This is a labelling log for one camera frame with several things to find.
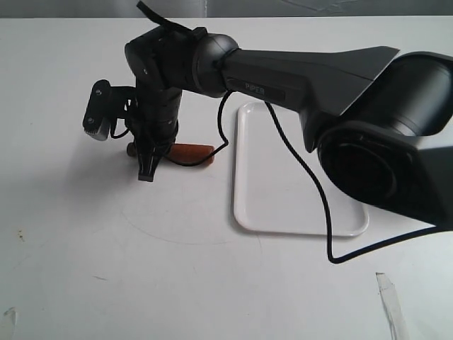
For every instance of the clear tape strip right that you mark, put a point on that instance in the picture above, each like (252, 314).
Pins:
(392, 307)

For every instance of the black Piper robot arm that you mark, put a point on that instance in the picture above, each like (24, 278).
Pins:
(380, 122)

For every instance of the white rectangular plastic tray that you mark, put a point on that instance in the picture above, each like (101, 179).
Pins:
(272, 191)

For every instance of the clear tape strip left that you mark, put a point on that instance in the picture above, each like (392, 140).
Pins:
(8, 323)

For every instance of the clear tape strip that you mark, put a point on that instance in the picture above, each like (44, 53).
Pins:
(392, 307)
(8, 323)

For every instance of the brown wooden pestle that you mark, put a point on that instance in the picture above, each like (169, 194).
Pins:
(191, 153)

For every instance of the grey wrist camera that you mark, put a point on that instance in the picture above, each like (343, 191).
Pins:
(98, 121)

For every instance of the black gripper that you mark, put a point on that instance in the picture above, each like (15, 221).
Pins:
(155, 127)

